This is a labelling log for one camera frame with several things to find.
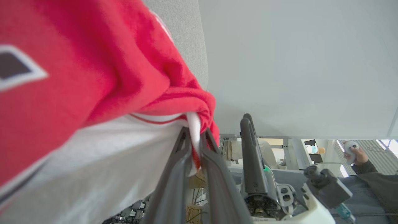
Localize teal right camera plug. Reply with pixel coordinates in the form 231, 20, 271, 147
334, 203, 356, 224

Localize dark right wrist camera box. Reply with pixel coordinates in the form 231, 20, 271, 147
304, 165, 353, 209

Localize red and white shirt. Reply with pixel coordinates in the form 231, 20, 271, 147
0, 0, 220, 224

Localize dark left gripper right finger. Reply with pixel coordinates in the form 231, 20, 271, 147
201, 128, 253, 224

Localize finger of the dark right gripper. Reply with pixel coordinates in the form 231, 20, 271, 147
243, 114, 260, 147

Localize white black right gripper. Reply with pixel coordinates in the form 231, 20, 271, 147
240, 118, 336, 224

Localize white handheld controller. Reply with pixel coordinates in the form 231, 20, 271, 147
344, 141, 359, 165

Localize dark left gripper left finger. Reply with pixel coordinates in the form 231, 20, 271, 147
141, 128, 192, 224

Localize person's bare hand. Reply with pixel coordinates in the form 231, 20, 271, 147
344, 147, 369, 165

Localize teal and orange toy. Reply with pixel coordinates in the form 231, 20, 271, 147
306, 145, 326, 155

